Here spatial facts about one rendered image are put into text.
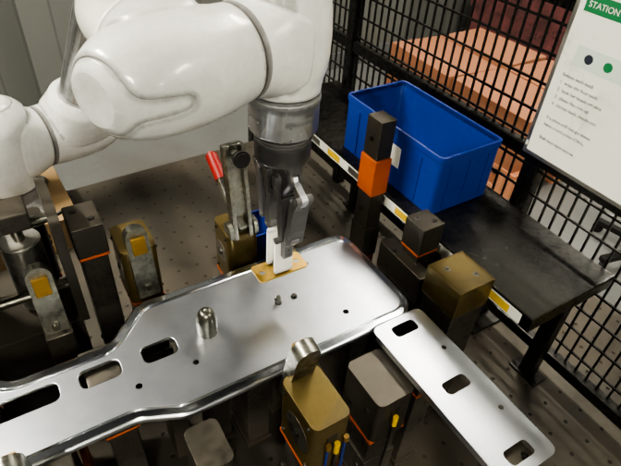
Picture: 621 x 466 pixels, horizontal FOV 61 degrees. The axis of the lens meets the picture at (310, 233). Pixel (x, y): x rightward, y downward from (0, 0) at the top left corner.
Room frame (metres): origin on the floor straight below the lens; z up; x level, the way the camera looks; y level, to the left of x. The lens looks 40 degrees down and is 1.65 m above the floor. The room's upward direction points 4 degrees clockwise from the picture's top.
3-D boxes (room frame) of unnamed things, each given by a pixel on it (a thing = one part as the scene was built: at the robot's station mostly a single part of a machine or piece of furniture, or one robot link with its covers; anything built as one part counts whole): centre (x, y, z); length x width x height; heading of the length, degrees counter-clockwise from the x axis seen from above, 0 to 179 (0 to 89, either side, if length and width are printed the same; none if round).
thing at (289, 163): (0.60, 0.04, 1.28); 0.08 x 0.07 x 0.09; 34
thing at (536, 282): (1.01, -0.20, 1.02); 0.90 x 0.22 x 0.03; 34
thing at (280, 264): (0.59, 0.04, 1.12); 0.03 x 0.01 x 0.07; 124
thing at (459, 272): (0.64, -0.26, 0.88); 0.08 x 0.08 x 0.36; 34
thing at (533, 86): (3.14, -1.08, 0.23); 1.31 x 0.94 x 0.45; 26
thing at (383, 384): (0.47, -0.13, 0.84); 0.12 x 0.07 x 0.28; 34
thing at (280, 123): (0.60, 0.04, 1.35); 0.09 x 0.09 x 0.06
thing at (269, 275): (0.60, 0.04, 1.09); 0.08 x 0.04 x 0.01; 124
